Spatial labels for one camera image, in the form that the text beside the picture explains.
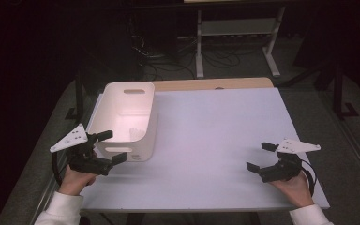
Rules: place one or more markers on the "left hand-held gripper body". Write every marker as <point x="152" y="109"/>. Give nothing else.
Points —
<point x="84" y="159"/>

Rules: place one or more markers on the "white board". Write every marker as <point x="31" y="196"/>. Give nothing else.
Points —
<point x="200" y="125"/>

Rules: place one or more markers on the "person's left hand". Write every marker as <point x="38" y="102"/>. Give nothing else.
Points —
<point x="75" y="182"/>

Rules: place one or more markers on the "person's right hand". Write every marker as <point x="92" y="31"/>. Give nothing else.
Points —
<point x="293" y="190"/>

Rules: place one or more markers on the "black metal stand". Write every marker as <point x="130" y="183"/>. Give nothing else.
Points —
<point x="79" y="97"/>
<point x="339" y="93"/>

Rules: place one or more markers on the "white metal desk frame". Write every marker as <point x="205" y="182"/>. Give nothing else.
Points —
<point x="237" y="27"/>

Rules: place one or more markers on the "white plastic basket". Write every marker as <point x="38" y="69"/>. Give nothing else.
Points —
<point x="128" y="106"/>

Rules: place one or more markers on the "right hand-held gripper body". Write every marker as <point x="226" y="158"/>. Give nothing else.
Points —
<point x="281" y="171"/>

